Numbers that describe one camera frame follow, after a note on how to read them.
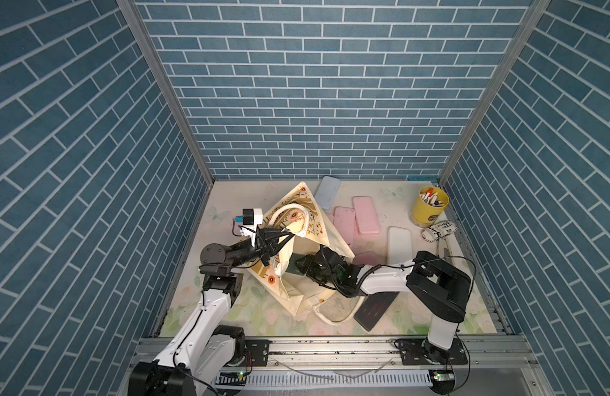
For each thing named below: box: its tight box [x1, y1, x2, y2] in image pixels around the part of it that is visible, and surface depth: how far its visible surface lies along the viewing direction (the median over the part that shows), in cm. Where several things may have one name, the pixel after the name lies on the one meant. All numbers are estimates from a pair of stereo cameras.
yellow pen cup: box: [412, 185, 450, 227], surface depth 101 cm
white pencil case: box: [387, 226, 413, 264], surface depth 101 cm
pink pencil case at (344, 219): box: [333, 206, 356, 247], surface depth 105 cm
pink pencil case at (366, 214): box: [351, 195, 381, 235], surface depth 112 cm
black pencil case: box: [353, 291, 400, 332], surface depth 82 cm
